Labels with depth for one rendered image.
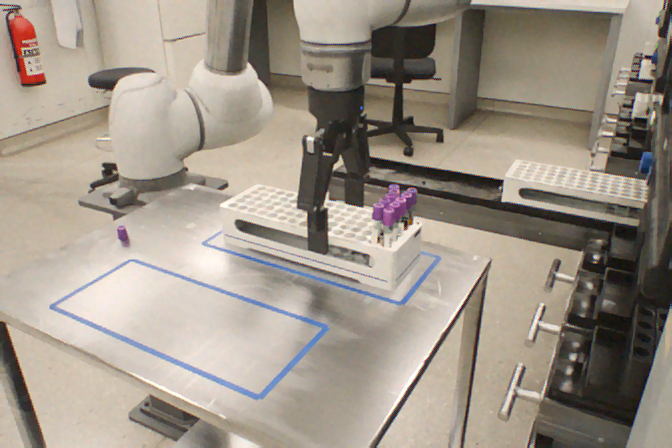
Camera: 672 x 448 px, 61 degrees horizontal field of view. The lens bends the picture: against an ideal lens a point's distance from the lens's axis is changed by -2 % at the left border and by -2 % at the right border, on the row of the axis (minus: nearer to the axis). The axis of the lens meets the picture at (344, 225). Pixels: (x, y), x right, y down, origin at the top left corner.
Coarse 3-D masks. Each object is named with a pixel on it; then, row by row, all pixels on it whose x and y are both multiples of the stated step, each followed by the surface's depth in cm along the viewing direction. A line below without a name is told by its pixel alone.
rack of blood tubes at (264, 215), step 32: (256, 192) 93; (288, 192) 93; (224, 224) 89; (256, 224) 95; (288, 224) 83; (352, 224) 82; (416, 224) 82; (288, 256) 85; (320, 256) 82; (352, 256) 82; (384, 256) 76; (416, 256) 83; (384, 288) 79
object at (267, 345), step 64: (192, 192) 108; (64, 256) 87; (128, 256) 87; (192, 256) 87; (256, 256) 87; (448, 256) 87; (0, 320) 80; (64, 320) 72; (128, 320) 72; (192, 320) 72; (256, 320) 72; (320, 320) 72; (384, 320) 72; (448, 320) 72; (192, 384) 62; (256, 384) 62; (320, 384) 62; (384, 384) 62
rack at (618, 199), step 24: (528, 168) 107; (552, 168) 108; (504, 192) 105; (528, 192) 111; (552, 192) 110; (576, 192) 98; (600, 192) 98; (624, 192) 98; (600, 216) 98; (624, 216) 98
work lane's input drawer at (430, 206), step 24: (384, 168) 124; (408, 168) 123; (432, 168) 120; (336, 192) 119; (384, 192) 114; (432, 192) 110; (456, 192) 109; (480, 192) 112; (432, 216) 111; (456, 216) 109; (480, 216) 107; (504, 216) 105; (528, 216) 102; (552, 216) 101; (576, 216) 100; (528, 240) 104; (552, 240) 102; (576, 240) 100
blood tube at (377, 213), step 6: (378, 204) 76; (372, 210) 76; (378, 210) 75; (372, 216) 76; (378, 216) 75; (372, 222) 77; (378, 222) 76; (372, 228) 77; (378, 228) 76; (372, 234) 77; (378, 234) 77; (372, 240) 77; (378, 240) 77; (372, 258) 78; (372, 264) 79
